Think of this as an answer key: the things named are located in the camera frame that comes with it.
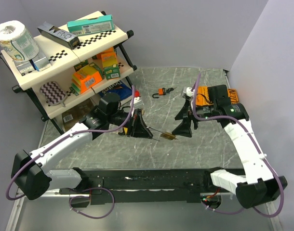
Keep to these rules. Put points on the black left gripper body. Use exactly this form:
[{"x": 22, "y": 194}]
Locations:
[{"x": 120, "y": 118}]

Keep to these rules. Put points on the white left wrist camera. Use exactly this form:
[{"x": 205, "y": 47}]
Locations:
[{"x": 137, "y": 99}]

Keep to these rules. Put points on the toilet paper roll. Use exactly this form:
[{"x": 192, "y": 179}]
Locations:
[{"x": 17, "y": 41}]

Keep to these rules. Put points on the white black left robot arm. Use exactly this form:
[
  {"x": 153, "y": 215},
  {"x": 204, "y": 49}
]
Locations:
[{"x": 34, "y": 172}]

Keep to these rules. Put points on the silver blue small box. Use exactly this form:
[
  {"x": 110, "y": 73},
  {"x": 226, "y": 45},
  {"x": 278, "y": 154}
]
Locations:
[{"x": 41, "y": 62}]

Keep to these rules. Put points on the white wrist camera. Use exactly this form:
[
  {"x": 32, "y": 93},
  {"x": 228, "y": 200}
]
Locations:
[
  {"x": 137, "y": 99},
  {"x": 188, "y": 93}
]

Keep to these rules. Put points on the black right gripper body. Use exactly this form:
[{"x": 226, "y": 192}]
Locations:
[{"x": 192, "y": 116}]

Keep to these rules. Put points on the dark grey long box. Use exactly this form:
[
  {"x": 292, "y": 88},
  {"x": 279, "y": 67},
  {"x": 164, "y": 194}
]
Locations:
[{"x": 58, "y": 35}]

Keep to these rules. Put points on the blue Doritos chip bag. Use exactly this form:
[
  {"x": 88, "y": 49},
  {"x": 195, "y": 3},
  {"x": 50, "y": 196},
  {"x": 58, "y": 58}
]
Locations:
[{"x": 119, "y": 88}]

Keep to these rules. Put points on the cream three-tier shelf rack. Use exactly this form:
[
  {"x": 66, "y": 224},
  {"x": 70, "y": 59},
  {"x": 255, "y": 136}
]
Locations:
[{"x": 62, "y": 61}]

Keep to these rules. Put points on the orange padlock with keys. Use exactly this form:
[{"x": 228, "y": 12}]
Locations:
[{"x": 162, "y": 92}]

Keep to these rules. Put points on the upright orange green box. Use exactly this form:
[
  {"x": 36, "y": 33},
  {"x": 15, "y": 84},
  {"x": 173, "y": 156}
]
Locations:
[{"x": 110, "y": 65}]

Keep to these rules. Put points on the brown cardboard box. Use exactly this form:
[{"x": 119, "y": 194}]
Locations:
[{"x": 74, "y": 114}]

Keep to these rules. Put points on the orange Kettle chip bag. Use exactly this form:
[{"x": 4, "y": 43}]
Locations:
[{"x": 219, "y": 95}]

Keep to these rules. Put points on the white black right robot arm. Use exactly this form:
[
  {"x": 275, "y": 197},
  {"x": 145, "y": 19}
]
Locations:
[{"x": 260, "y": 184}]

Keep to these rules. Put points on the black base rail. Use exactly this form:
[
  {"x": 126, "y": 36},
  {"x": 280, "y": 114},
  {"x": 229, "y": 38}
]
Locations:
[{"x": 145, "y": 185}]

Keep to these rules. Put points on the brass padlock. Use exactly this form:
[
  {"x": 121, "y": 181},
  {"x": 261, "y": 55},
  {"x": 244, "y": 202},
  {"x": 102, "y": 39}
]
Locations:
[{"x": 165, "y": 134}]

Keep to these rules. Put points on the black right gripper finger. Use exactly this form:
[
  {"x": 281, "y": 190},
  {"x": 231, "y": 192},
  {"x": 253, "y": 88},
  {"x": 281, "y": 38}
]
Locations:
[
  {"x": 185, "y": 111},
  {"x": 183, "y": 129}
]

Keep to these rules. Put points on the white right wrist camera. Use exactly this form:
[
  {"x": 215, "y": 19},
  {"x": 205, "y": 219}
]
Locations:
[{"x": 188, "y": 93}]

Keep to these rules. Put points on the orange green sponge pack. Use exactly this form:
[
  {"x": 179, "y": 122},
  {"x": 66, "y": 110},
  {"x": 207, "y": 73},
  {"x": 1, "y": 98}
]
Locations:
[{"x": 87, "y": 77}]

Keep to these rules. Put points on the teal toothpaste box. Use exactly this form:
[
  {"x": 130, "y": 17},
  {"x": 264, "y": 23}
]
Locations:
[{"x": 91, "y": 26}]

